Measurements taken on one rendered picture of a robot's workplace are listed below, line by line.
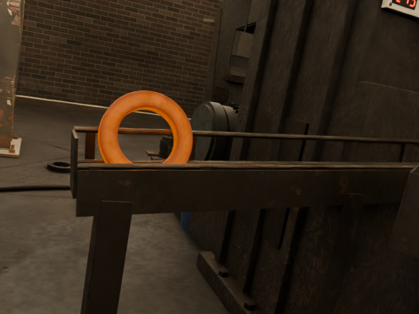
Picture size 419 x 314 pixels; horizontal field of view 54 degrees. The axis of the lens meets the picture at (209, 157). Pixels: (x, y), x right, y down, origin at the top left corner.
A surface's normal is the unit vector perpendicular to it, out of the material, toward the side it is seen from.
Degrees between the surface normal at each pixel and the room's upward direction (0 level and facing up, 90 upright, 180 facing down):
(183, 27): 90
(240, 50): 90
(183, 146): 69
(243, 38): 90
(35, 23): 90
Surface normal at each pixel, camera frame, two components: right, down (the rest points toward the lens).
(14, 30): 0.28, 0.29
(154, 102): 0.39, -0.11
